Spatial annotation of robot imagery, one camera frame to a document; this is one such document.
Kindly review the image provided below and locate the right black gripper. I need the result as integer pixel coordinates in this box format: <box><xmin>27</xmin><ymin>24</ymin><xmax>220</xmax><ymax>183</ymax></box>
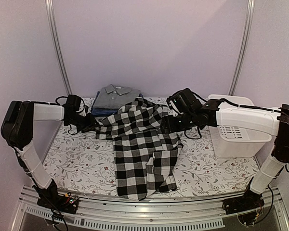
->
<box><xmin>160</xmin><ymin>112</ymin><xmax>196</xmax><ymax>135</ymax></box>

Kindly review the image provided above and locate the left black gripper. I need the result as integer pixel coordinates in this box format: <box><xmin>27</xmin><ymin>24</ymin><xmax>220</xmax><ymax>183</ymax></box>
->
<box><xmin>67</xmin><ymin>112</ymin><xmax>100</xmax><ymax>133</ymax></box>

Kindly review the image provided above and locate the black white checkered shirt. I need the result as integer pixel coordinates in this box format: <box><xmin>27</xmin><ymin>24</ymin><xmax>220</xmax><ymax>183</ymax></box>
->
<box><xmin>96</xmin><ymin>97</ymin><xmax>184</xmax><ymax>201</ymax></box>

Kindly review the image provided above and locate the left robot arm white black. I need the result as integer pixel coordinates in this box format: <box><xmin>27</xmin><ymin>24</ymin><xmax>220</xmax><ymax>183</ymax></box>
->
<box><xmin>0</xmin><ymin>95</ymin><xmax>99</xmax><ymax>209</ymax></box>

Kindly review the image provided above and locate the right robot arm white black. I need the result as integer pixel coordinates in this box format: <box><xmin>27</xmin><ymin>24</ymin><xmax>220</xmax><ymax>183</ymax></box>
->
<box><xmin>161</xmin><ymin>98</ymin><xmax>289</xmax><ymax>210</ymax></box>

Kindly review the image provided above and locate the folded blue checkered shirt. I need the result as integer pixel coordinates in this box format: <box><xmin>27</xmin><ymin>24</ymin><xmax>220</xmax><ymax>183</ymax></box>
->
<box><xmin>91</xmin><ymin>91</ymin><xmax>132</xmax><ymax>116</ymax></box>

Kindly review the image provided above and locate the folded grey polo shirt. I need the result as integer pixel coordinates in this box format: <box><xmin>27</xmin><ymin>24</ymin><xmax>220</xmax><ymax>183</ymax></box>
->
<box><xmin>93</xmin><ymin>84</ymin><xmax>141</xmax><ymax>109</ymax></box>

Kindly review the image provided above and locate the floral patterned table cloth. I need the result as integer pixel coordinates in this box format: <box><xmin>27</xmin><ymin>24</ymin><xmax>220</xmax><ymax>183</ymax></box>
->
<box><xmin>43</xmin><ymin>126</ymin><xmax>259</xmax><ymax>198</ymax></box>

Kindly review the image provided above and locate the white plastic basket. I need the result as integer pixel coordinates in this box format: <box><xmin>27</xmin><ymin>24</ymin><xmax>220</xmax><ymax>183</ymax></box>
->
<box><xmin>208</xmin><ymin>94</ymin><xmax>272</xmax><ymax>159</ymax></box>

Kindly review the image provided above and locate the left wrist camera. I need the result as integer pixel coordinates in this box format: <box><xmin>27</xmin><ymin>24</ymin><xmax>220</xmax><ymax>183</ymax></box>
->
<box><xmin>63</xmin><ymin>94</ymin><xmax>82</xmax><ymax>113</ymax></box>

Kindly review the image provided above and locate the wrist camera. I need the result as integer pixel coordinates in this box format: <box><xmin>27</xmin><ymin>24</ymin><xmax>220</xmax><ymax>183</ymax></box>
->
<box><xmin>63</xmin><ymin>94</ymin><xmax>82</xmax><ymax>113</ymax></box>
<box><xmin>166</xmin><ymin>88</ymin><xmax>202</xmax><ymax>113</ymax></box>

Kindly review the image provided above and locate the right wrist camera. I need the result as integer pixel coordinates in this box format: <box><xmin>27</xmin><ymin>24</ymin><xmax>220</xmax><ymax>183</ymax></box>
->
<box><xmin>166</xmin><ymin>88</ymin><xmax>202</xmax><ymax>113</ymax></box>

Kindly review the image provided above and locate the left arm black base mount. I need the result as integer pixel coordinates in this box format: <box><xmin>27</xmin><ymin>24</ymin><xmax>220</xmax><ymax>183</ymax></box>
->
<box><xmin>37</xmin><ymin>192</ymin><xmax>79</xmax><ymax>214</ymax></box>

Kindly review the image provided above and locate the aluminium front rail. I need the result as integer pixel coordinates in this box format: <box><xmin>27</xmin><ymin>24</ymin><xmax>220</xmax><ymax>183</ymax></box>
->
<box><xmin>11</xmin><ymin>186</ymin><xmax>289</xmax><ymax>231</ymax></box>

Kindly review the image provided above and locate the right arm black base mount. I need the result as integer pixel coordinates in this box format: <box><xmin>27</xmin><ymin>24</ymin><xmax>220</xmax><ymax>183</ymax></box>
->
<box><xmin>222</xmin><ymin>192</ymin><xmax>264</xmax><ymax>215</ymax></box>

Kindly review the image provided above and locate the right aluminium frame post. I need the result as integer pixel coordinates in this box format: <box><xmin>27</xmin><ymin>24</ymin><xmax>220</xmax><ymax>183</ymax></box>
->
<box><xmin>228</xmin><ymin>0</ymin><xmax>255</xmax><ymax>95</ymax></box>

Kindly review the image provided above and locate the aluminium frame post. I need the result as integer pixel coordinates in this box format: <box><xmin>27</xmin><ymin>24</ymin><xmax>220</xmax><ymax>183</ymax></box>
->
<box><xmin>45</xmin><ymin>0</ymin><xmax>72</xmax><ymax>94</ymax></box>
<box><xmin>228</xmin><ymin>0</ymin><xmax>255</xmax><ymax>95</ymax></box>

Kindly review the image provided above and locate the left aluminium frame post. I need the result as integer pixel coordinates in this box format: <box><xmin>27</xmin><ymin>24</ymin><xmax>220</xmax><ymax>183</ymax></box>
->
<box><xmin>45</xmin><ymin>0</ymin><xmax>72</xmax><ymax>94</ymax></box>

